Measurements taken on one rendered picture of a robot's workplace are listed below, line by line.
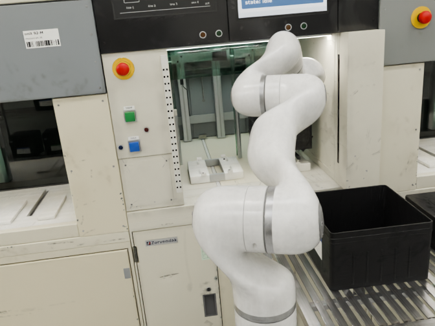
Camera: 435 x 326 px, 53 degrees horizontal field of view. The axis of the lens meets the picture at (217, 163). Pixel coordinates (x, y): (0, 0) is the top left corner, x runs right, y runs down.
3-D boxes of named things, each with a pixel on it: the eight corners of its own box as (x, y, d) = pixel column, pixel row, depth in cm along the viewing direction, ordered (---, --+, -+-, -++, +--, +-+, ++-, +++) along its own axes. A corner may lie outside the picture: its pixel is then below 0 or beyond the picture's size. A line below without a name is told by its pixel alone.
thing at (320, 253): (301, 242, 142) (300, 193, 136) (383, 232, 144) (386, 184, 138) (330, 292, 116) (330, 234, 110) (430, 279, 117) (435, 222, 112)
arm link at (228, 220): (293, 326, 77) (289, 202, 69) (193, 316, 82) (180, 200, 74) (298, 286, 88) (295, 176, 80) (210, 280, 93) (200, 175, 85)
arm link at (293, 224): (232, 264, 79) (323, 270, 75) (221, 222, 71) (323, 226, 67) (263, 104, 115) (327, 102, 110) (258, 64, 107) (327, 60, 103)
